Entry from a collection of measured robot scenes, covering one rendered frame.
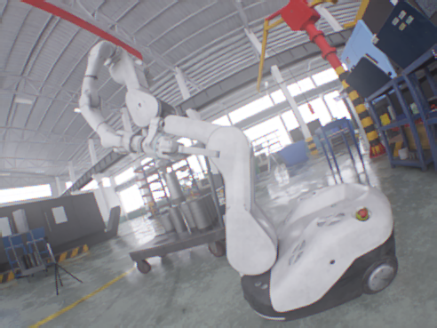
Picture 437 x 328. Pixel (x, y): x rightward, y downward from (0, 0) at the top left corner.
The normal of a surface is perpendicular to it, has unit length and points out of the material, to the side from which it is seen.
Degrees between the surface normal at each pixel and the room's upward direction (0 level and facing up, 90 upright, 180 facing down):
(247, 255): 89
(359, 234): 90
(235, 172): 90
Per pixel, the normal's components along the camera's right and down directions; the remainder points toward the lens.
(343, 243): -0.28, 0.00
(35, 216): 0.84, -0.44
